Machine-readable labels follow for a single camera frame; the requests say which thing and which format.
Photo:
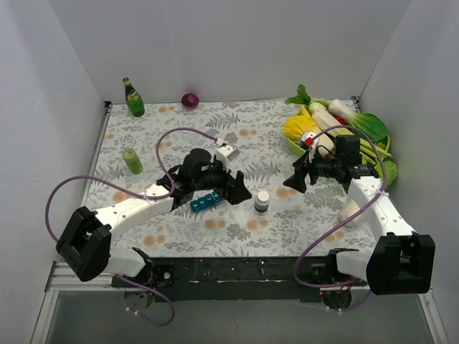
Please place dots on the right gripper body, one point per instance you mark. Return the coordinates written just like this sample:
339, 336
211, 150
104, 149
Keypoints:
308, 170

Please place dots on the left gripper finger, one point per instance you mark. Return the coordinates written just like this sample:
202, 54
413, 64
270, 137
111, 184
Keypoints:
238, 192
222, 186

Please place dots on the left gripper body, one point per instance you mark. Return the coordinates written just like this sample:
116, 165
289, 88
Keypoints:
228, 185

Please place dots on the teal pill organizer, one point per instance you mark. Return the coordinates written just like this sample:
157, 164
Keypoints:
207, 201

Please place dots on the white pill bottle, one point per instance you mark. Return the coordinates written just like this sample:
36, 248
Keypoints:
262, 201

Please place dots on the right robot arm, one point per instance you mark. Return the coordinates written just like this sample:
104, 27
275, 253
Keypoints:
401, 261

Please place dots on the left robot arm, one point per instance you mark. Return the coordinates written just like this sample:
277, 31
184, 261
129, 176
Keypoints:
86, 244

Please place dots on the green basket tray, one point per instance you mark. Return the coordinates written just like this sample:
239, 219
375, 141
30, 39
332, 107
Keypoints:
295, 146

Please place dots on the red pepper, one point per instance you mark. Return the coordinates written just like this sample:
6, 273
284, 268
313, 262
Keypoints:
340, 120

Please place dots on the yellow napa cabbage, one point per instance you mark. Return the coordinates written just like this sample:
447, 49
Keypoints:
296, 125

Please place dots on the green lettuce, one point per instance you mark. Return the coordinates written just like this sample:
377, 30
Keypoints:
391, 169

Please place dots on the bok choy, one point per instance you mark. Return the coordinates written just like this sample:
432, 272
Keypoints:
370, 124

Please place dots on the floral table mat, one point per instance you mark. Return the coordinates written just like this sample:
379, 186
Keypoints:
167, 132

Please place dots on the green can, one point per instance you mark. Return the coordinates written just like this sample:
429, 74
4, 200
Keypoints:
132, 161

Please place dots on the purple onion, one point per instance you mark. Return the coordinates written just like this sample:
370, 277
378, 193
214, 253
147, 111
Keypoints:
190, 100

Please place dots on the parsley leaf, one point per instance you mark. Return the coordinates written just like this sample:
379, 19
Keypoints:
302, 97

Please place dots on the green glass bottle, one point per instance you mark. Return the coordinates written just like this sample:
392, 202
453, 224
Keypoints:
133, 99

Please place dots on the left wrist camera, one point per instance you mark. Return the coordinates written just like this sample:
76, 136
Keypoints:
225, 154

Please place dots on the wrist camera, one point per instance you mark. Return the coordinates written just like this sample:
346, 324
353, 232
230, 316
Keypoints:
225, 154
307, 139

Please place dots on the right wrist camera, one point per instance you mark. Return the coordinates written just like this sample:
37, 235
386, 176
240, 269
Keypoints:
307, 139

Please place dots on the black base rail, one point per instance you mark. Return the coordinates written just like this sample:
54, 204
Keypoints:
246, 278

